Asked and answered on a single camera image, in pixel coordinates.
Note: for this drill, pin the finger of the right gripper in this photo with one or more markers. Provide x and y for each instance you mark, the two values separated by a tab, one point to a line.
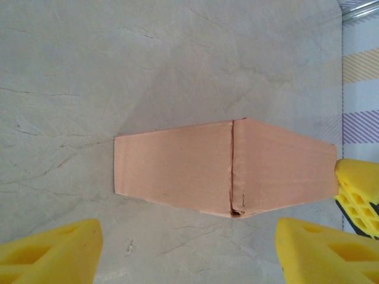
359	183

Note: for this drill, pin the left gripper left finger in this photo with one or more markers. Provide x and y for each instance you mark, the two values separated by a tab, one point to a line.
50	257

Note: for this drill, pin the aluminium frame post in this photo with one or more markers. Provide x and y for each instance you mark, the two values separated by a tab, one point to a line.
364	7

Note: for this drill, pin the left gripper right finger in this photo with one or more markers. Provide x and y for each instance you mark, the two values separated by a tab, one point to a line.
325	257

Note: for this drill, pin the orange paper box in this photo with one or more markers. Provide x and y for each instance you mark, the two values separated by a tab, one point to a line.
183	168

